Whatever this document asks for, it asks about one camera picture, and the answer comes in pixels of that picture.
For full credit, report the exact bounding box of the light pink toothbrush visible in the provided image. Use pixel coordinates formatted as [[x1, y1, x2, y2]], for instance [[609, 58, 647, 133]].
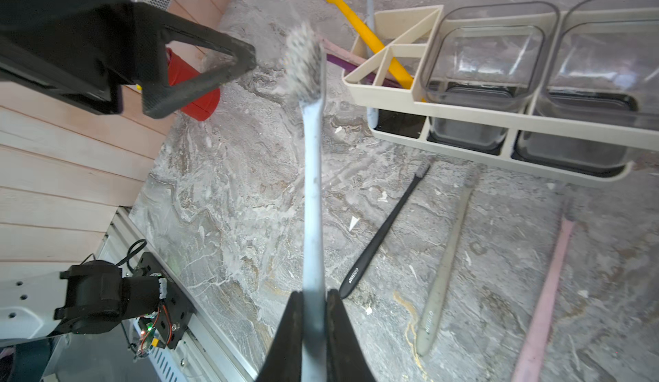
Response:
[[319, 35, 367, 66]]

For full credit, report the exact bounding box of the black toothbrush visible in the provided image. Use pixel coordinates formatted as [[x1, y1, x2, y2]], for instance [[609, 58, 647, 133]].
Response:
[[339, 159, 432, 299]]

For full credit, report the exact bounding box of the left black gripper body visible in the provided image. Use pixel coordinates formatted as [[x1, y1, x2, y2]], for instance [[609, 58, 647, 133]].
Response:
[[1, 0, 136, 114]]

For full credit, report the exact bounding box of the light blue toothbrush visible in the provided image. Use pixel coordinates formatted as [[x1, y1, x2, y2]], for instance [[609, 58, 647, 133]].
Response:
[[286, 23, 327, 381]]

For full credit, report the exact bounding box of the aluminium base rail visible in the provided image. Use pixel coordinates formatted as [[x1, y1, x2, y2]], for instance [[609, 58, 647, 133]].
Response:
[[100, 206, 257, 381]]

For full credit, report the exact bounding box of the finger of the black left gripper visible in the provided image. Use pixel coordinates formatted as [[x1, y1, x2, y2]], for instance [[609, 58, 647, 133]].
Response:
[[130, 3, 257, 119]]

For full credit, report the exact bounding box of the red pencil cup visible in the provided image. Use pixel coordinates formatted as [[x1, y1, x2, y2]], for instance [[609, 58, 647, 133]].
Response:
[[166, 47, 221, 122]]

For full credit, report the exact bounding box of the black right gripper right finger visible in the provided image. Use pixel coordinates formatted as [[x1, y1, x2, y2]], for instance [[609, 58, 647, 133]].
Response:
[[325, 289, 376, 382]]

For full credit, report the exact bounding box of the grey green toothbrush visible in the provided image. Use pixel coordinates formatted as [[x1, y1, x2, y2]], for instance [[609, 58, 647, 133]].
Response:
[[415, 166, 481, 356]]

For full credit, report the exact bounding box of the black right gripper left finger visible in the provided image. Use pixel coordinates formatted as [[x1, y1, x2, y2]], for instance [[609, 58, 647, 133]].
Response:
[[256, 291, 304, 382]]

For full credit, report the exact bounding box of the yellow toothbrush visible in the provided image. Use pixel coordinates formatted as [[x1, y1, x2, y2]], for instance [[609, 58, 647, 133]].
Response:
[[325, 0, 413, 90]]

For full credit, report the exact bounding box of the pale blue toothbrush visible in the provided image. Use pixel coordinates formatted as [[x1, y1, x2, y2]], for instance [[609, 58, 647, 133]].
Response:
[[366, 0, 379, 129]]

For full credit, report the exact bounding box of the purple toothbrush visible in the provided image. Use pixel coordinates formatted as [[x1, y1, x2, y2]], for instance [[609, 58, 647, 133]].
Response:
[[325, 53, 403, 90]]

